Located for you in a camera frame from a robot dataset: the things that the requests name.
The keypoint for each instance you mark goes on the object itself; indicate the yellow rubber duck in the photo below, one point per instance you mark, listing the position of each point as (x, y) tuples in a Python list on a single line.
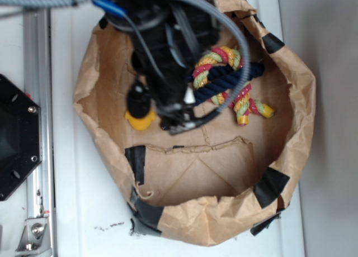
[(140, 124)]

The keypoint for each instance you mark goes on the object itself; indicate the aluminium rail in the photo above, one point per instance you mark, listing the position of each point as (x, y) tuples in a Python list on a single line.
[(37, 71)]

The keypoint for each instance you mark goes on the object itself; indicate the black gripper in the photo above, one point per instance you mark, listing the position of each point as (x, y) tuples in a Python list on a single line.
[(164, 54)]

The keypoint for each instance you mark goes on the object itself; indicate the brown paper bag container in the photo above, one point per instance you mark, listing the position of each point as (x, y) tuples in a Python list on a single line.
[(210, 184)]

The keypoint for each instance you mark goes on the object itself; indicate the metal corner bracket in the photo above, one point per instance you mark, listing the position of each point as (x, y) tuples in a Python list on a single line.
[(35, 238)]

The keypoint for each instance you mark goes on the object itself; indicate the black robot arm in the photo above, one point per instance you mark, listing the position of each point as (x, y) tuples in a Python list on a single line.
[(124, 13)]

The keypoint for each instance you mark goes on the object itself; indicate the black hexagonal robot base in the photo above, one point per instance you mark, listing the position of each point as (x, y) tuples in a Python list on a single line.
[(20, 137)]

